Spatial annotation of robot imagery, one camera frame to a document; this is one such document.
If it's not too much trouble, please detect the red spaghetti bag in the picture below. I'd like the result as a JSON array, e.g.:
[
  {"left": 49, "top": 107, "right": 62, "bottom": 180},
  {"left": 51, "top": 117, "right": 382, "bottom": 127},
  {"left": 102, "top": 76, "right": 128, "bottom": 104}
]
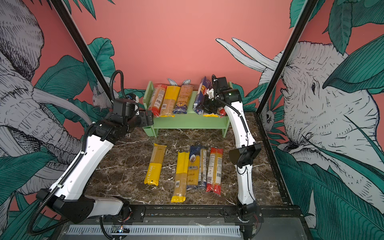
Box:
[
  {"left": 218, "top": 107, "right": 227, "bottom": 118},
  {"left": 206, "top": 148, "right": 223, "bottom": 196},
  {"left": 148, "top": 84, "right": 167, "bottom": 117}
]

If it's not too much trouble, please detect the blue Barilla spaghetti box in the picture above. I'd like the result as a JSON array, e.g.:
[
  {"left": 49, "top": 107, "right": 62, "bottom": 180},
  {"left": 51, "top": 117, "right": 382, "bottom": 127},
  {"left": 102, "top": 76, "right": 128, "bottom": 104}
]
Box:
[{"left": 193, "top": 77, "right": 212, "bottom": 115}]

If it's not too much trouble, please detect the yellow orange spaghetti bag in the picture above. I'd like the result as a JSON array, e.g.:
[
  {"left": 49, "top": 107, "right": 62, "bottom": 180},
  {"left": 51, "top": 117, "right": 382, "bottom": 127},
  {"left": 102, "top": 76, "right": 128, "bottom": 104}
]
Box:
[{"left": 203, "top": 113, "right": 220, "bottom": 118}]

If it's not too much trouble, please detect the small yellow pasta bag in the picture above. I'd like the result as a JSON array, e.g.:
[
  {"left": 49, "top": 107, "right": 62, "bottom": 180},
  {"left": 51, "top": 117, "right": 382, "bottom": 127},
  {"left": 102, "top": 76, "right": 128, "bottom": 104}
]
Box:
[{"left": 173, "top": 85, "right": 194, "bottom": 114}]

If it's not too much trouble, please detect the blue Ankara spaghetti bag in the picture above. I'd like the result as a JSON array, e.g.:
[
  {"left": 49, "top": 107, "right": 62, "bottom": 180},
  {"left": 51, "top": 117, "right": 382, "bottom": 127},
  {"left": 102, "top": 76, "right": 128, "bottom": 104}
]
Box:
[{"left": 187, "top": 146, "right": 201, "bottom": 190}]

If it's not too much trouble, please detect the blue clear spaghetti bag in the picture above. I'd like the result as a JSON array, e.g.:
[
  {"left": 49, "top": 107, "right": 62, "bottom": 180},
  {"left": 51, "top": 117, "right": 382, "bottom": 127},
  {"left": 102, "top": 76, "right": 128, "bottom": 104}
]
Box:
[{"left": 198, "top": 147, "right": 207, "bottom": 190}]

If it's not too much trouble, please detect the long yellow spaghetti bag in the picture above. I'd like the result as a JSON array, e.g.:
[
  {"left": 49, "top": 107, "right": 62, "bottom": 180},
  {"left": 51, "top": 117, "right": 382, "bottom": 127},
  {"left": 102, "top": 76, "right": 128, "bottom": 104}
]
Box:
[{"left": 171, "top": 152, "right": 190, "bottom": 203}]

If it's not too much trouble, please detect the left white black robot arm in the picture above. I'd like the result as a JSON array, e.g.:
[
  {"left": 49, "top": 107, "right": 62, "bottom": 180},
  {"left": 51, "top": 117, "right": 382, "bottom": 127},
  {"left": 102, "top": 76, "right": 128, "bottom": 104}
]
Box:
[{"left": 27, "top": 90, "right": 154, "bottom": 236}]

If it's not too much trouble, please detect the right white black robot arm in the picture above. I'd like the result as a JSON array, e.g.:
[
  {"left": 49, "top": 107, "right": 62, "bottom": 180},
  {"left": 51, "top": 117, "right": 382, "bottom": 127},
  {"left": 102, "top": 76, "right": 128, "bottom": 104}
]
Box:
[{"left": 203, "top": 75, "right": 262, "bottom": 222}]

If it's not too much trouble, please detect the green two-tier shelf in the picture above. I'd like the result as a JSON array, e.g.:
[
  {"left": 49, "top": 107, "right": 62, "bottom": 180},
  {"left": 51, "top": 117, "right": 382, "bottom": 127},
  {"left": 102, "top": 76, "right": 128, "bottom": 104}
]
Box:
[{"left": 143, "top": 91, "right": 230, "bottom": 138}]

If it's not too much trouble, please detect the yellow Tatime spaghetti bag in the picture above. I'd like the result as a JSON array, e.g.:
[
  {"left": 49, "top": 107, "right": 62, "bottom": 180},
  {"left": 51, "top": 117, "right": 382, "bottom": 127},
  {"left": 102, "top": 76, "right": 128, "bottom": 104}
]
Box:
[{"left": 144, "top": 144, "right": 167, "bottom": 186}]

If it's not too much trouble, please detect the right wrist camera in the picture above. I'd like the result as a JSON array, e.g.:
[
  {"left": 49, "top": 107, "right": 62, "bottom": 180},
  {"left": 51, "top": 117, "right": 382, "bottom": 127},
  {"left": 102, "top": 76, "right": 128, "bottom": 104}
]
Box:
[{"left": 207, "top": 89, "right": 215, "bottom": 99}]

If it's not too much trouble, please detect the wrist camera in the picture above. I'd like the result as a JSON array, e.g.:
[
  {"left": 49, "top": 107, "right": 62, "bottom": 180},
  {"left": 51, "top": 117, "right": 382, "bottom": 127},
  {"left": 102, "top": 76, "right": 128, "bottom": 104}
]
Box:
[
  {"left": 207, "top": 89, "right": 215, "bottom": 99},
  {"left": 126, "top": 93, "right": 140, "bottom": 104}
]

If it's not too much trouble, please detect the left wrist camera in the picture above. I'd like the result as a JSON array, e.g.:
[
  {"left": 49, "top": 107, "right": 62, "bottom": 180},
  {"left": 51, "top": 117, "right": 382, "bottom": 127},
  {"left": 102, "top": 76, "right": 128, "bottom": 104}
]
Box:
[{"left": 126, "top": 93, "right": 140, "bottom": 104}]

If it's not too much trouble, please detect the right black frame post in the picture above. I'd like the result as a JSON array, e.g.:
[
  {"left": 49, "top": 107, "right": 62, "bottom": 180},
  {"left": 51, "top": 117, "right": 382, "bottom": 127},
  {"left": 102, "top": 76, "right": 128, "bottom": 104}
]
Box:
[{"left": 256, "top": 0, "right": 318, "bottom": 117}]

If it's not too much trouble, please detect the black frame post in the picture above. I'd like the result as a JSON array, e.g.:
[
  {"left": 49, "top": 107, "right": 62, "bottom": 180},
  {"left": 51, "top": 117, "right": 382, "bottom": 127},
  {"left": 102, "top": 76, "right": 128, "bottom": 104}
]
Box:
[
  {"left": 256, "top": 0, "right": 318, "bottom": 117},
  {"left": 50, "top": 0, "right": 114, "bottom": 101}
]

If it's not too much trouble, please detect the left black frame post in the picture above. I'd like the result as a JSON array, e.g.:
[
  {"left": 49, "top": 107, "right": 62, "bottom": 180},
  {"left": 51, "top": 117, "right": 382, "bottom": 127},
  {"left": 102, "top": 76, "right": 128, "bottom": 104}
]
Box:
[{"left": 50, "top": 0, "right": 114, "bottom": 101}]

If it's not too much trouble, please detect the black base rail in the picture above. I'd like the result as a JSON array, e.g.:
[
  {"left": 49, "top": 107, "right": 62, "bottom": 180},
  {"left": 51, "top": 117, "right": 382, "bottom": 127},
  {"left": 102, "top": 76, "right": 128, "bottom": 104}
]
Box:
[{"left": 59, "top": 204, "right": 304, "bottom": 224}]

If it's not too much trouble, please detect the white slotted cable duct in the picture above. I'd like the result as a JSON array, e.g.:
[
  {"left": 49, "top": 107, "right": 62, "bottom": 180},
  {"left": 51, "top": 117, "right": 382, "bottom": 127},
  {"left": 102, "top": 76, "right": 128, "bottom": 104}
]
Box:
[{"left": 65, "top": 224, "right": 242, "bottom": 236}]

